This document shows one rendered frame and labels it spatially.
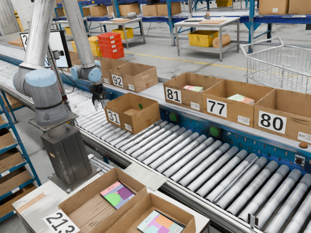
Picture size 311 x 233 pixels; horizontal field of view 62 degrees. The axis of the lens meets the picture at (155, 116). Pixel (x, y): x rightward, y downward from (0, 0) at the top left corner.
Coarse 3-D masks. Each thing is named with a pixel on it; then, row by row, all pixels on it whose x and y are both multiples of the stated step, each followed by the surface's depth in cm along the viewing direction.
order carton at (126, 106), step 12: (120, 96) 235; (132, 96) 238; (108, 108) 218; (120, 108) 238; (132, 108) 246; (144, 108) 232; (156, 108) 214; (108, 120) 228; (120, 120) 212; (132, 120) 199; (144, 120) 208; (156, 120) 218; (132, 132) 207
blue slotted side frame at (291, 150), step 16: (16, 64) 490; (64, 80) 352; (80, 80) 309; (160, 112) 225; (176, 112) 205; (192, 128) 204; (208, 128) 191; (224, 128) 175; (256, 144) 166; (272, 144) 154; (288, 160) 154
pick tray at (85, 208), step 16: (112, 176) 157; (128, 176) 149; (80, 192) 143; (96, 192) 151; (144, 192) 138; (64, 208) 138; (80, 208) 143; (96, 208) 141; (112, 208) 140; (128, 208) 132; (80, 224) 133; (96, 224) 132; (112, 224) 127
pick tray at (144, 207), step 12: (144, 204) 133; (156, 204) 135; (168, 204) 127; (132, 216) 128; (144, 216) 132; (168, 216) 130; (180, 216) 125; (192, 216) 118; (120, 228) 123; (132, 228) 127; (192, 228) 118
